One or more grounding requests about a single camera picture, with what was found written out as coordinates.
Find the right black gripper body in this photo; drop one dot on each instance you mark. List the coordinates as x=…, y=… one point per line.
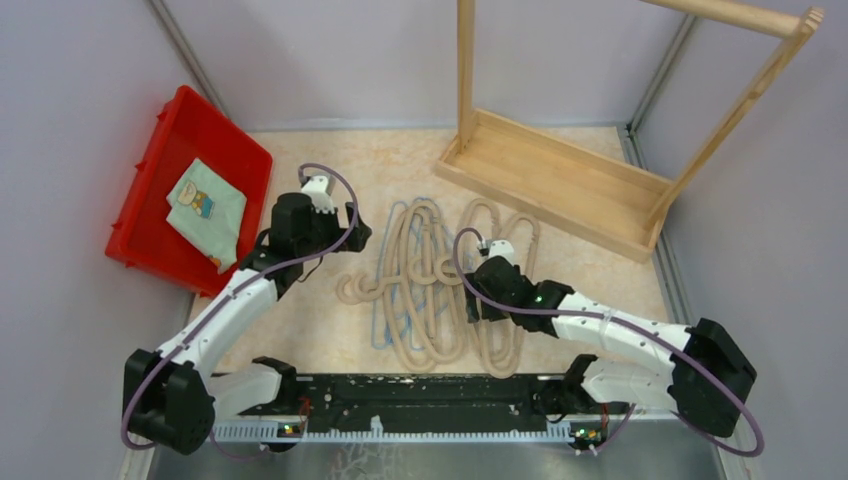
x=493, y=312

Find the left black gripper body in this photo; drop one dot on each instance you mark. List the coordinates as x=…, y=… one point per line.
x=326, y=233

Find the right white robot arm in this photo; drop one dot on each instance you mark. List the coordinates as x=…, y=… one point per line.
x=696, y=372

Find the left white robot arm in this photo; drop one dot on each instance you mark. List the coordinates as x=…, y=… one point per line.
x=171, y=395

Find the folded light green cloth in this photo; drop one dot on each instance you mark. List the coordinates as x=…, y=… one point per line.
x=207, y=211

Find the wooden hanger rack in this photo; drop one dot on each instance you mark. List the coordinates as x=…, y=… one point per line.
x=613, y=204

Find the red plastic bin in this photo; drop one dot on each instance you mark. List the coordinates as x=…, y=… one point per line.
x=188, y=128

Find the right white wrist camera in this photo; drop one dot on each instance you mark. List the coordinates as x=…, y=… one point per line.
x=498, y=248

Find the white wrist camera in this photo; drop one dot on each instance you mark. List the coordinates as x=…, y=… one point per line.
x=319, y=189
x=498, y=248

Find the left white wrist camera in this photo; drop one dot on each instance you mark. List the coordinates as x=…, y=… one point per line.
x=319, y=189

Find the blue wire hanger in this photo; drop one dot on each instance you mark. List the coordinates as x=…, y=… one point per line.
x=380, y=335

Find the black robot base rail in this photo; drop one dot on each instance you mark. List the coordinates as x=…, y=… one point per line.
x=431, y=404

